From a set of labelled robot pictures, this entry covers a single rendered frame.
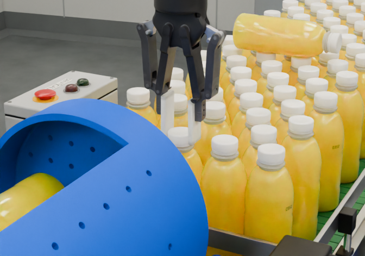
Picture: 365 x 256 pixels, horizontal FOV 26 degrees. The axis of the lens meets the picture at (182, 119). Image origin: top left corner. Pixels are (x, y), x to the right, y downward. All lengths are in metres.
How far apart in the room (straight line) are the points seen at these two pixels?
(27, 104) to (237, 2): 4.09
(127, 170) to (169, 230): 0.08
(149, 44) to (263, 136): 0.22
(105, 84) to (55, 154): 0.43
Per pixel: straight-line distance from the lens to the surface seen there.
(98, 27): 5.73
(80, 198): 0.77
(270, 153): 1.11
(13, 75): 5.05
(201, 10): 1.10
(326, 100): 1.33
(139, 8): 5.58
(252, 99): 1.31
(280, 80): 1.42
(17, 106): 1.32
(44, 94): 1.33
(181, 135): 1.16
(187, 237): 0.88
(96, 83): 1.41
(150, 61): 1.16
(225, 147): 1.14
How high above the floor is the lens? 1.55
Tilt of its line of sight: 21 degrees down
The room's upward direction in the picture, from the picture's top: straight up
